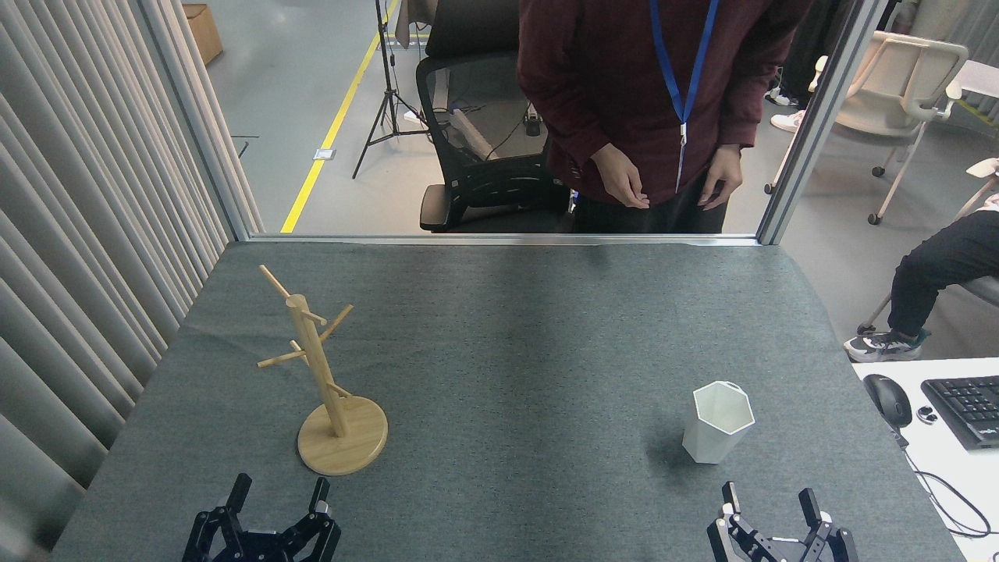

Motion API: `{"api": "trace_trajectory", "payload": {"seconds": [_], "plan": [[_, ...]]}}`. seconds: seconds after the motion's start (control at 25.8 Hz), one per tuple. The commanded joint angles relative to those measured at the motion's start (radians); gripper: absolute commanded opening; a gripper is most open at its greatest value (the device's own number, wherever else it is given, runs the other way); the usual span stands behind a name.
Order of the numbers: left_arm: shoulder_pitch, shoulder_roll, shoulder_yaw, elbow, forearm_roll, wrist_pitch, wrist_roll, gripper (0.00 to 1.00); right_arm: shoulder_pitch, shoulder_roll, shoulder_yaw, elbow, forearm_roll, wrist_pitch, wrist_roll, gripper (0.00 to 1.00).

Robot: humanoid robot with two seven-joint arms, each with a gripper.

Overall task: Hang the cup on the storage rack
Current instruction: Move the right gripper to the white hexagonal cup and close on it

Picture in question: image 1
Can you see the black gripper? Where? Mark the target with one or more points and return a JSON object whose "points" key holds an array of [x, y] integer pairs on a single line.
{"points": [[261, 550], [787, 553]]}

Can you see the white hexagonal cup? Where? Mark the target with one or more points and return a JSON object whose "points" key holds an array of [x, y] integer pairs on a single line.
{"points": [[710, 445]]}

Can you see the wooden cup rack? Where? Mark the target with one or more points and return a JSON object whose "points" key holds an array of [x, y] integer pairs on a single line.
{"points": [[341, 446]]}

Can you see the person's left hand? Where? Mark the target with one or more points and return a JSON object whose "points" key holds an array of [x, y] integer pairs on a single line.
{"points": [[724, 176]]}

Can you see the person's right hand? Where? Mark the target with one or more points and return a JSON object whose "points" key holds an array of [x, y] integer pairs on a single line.
{"points": [[620, 179]]}

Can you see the white desk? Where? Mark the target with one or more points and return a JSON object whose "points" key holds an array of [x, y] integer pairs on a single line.
{"points": [[936, 507]]}

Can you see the black computer mouse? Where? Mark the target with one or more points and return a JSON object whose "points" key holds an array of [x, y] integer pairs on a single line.
{"points": [[888, 400]]}

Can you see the small black earbuds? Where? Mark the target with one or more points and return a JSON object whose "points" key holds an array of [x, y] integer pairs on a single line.
{"points": [[927, 414]]}

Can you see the black keyboard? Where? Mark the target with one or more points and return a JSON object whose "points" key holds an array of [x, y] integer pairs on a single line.
{"points": [[968, 410]]}

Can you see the grey table cloth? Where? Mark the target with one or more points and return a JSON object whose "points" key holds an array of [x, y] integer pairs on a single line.
{"points": [[546, 351]]}

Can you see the seated person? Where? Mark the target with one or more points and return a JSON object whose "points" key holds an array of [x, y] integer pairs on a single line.
{"points": [[936, 265]]}

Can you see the silver floor outlet plate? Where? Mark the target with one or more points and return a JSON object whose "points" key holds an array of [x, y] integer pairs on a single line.
{"points": [[324, 154]]}

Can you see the grey pleated curtain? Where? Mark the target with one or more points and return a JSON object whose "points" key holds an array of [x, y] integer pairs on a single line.
{"points": [[78, 195]]}

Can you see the white name badge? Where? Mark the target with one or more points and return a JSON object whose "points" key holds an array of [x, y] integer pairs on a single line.
{"points": [[681, 160]]}

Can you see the black mesh office chair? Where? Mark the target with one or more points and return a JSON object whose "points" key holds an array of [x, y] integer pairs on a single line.
{"points": [[484, 187]]}

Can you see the background person white shoes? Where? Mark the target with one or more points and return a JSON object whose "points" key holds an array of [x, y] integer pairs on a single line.
{"points": [[788, 121]]}

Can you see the white office chair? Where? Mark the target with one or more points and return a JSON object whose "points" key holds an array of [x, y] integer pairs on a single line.
{"points": [[890, 101]]}

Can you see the standing person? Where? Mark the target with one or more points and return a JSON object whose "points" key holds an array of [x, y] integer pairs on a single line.
{"points": [[609, 78]]}

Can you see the black tripod stand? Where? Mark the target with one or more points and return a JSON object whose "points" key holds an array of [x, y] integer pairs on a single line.
{"points": [[385, 47]]}

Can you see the cardboard box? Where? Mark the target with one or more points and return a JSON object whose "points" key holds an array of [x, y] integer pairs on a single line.
{"points": [[203, 31]]}

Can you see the grey hanging cloth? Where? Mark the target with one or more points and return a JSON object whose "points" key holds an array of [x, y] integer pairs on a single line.
{"points": [[406, 23]]}

